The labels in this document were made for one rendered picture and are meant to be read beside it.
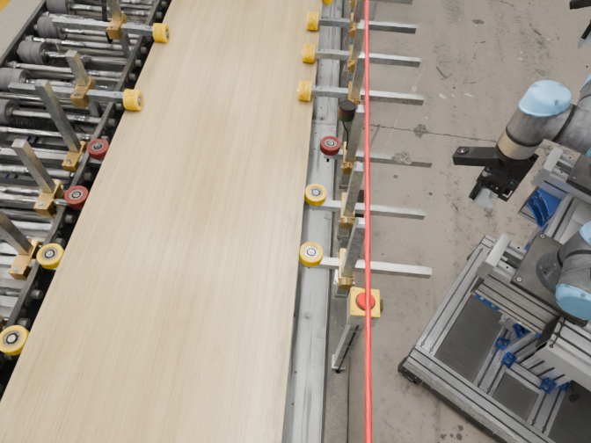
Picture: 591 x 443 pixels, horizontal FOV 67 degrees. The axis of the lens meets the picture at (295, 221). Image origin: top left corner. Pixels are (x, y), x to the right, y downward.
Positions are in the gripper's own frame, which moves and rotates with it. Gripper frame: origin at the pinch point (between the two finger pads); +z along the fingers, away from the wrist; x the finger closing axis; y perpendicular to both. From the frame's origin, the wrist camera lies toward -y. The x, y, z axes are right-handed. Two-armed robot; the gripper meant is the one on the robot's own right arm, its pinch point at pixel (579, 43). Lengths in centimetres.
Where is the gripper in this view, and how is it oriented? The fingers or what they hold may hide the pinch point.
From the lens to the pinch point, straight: 187.2
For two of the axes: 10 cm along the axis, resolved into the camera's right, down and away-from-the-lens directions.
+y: 7.9, 5.3, -3.1
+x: 6.1, -6.4, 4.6
